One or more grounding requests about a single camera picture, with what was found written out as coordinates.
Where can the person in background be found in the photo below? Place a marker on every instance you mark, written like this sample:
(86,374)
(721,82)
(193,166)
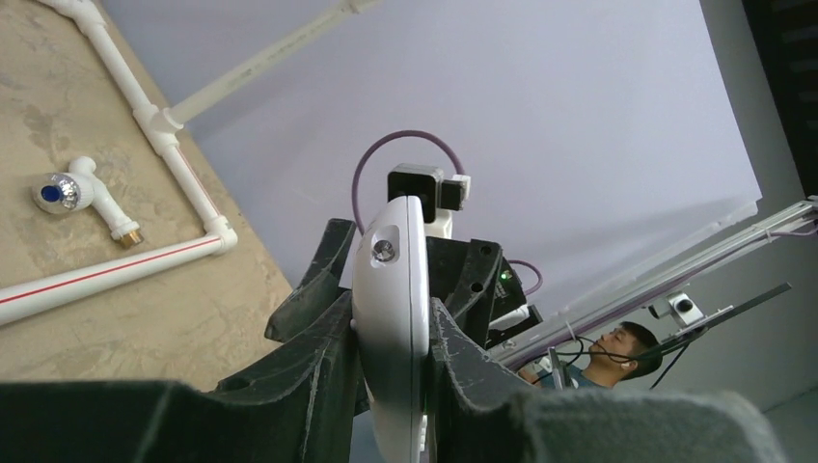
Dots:
(612,358)

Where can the external camera on rail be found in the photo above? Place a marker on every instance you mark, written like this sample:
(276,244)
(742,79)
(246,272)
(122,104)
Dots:
(679,307)

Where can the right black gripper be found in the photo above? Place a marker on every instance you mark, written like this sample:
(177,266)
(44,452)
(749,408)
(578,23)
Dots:
(474,280)

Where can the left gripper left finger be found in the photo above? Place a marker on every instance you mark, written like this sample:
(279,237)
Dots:
(295,404)

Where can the aluminium table frame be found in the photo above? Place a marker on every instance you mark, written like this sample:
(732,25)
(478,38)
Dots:
(593,312)

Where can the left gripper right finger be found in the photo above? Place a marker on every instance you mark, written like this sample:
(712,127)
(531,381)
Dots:
(480,411)

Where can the white plastic faucet tap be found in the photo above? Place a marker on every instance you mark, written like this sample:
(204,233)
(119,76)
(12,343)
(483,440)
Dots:
(78,188)

